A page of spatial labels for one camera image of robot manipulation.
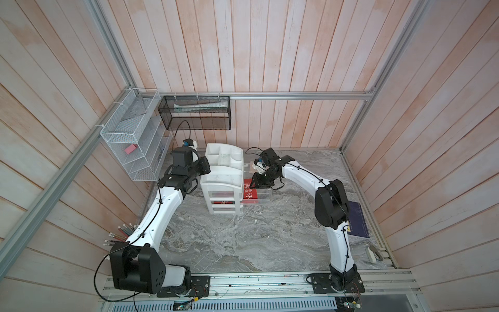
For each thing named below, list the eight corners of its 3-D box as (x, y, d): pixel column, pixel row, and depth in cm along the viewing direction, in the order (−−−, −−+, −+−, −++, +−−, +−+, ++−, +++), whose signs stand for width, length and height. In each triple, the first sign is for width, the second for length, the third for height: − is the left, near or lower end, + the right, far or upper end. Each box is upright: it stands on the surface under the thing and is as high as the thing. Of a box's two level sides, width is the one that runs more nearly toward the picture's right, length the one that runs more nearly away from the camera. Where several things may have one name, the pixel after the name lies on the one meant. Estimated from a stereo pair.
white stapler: (370, 262, 81) (373, 261, 79) (364, 247, 85) (367, 246, 83) (381, 262, 81) (384, 261, 79) (375, 247, 85) (378, 246, 83)
